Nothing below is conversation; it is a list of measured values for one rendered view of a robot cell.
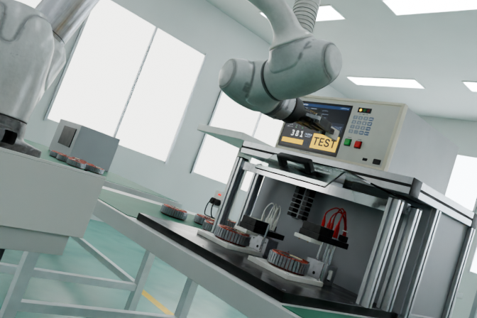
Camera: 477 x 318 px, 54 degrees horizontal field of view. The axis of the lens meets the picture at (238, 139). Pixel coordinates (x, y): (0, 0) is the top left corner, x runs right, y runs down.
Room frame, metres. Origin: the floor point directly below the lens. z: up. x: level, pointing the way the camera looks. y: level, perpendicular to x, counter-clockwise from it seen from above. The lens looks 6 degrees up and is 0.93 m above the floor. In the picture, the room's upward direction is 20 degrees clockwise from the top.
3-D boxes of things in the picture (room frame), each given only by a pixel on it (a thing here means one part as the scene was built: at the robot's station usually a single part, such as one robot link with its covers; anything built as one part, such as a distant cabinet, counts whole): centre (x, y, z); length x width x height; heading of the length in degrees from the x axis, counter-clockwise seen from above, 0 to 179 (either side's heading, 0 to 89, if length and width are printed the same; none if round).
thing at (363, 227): (1.53, -0.36, 0.92); 0.66 x 0.01 x 0.30; 40
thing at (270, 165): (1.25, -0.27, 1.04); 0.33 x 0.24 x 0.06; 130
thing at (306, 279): (1.28, -0.24, 0.78); 0.15 x 0.15 x 0.01; 40
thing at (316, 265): (1.37, -0.35, 0.80); 0.08 x 0.05 x 0.06; 40
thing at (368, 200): (1.43, -0.24, 1.03); 0.62 x 0.01 x 0.03; 40
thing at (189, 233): (1.38, -0.17, 0.76); 0.64 x 0.47 x 0.02; 40
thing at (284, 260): (1.28, -0.24, 0.80); 0.11 x 0.11 x 0.04
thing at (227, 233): (1.46, -0.08, 0.80); 0.11 x 0.11 x 0.04
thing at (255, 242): (1.55, -0.19, 0.80); 0.08 x 0.05 x 0.06; 40
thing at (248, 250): (1.46, -0.08, 0.78); 0.15 x 0.15 x 0.01; 40
